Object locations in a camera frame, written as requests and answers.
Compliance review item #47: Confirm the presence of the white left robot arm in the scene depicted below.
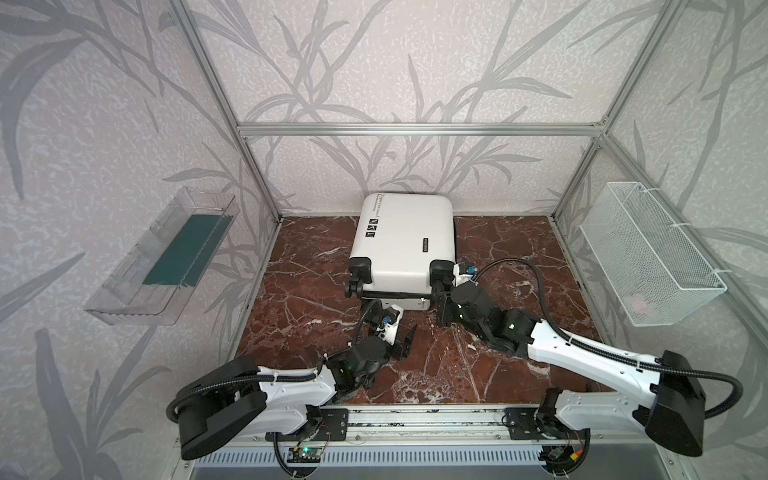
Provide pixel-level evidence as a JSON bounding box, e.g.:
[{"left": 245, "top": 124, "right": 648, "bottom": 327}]
[{"left": 166, "top": 300, "right": 418, "bottom": 460}]

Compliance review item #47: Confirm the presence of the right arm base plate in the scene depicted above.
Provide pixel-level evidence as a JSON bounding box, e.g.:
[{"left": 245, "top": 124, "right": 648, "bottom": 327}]
[{"left": 501, "top": 406, "right": 560, "bottom": 441}]

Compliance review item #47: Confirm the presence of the clear plastic wall shelf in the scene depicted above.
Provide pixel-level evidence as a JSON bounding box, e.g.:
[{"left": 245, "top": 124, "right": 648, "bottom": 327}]
[{"left": 84, "top": 187, "right": 240, "bottom": 326}]

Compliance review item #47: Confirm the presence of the right circuit board with wires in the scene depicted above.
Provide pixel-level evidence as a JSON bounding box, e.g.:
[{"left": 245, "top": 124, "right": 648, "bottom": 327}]
[{"left": 539, "top": 445, "right": 584, "bottom": 471}]

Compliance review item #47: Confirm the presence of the white hard-shell suitcase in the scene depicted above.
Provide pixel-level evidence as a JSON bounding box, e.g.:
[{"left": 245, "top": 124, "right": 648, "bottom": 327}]
[{"left": 345, "top": 193, "right": 456, "bottom": 311}]

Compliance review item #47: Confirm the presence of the pink object in basket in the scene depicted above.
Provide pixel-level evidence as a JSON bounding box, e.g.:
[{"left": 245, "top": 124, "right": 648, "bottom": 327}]
[{"left": 623, "top": 294, "right": 656, "bottom": 316}]

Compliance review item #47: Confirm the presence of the white wire basket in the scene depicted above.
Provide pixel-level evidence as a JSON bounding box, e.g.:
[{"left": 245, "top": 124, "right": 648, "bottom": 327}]
[{"left": 580, "top": 182, "right": 727, "bottom": 327}]

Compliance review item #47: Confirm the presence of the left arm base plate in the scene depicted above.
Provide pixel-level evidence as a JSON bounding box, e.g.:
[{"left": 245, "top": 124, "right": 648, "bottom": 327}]
[{"left": 298, "top": 406, "right": 350, "bottom": 442}]

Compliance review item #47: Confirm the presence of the green circuit board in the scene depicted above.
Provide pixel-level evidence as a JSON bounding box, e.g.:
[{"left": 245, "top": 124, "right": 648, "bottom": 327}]
[{"left": 286, "top": 446, "right": 325, "bottom": 465}]

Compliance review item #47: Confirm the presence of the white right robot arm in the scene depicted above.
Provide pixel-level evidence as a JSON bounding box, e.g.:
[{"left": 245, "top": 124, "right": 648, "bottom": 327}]
[{"left": 429, "top": 260, "right": 744, "bottom": 457}]

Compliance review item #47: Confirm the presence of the aluminium frame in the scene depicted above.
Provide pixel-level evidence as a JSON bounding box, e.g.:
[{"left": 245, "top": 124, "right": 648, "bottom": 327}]
[{"left": 175, "top": 1, "right": 767, "bottom": 339}]

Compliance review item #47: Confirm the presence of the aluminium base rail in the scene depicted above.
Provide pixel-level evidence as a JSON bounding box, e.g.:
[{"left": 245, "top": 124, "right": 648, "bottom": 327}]
[{"left": 173, "top": 403, "right": 682, "bottom": 448}]

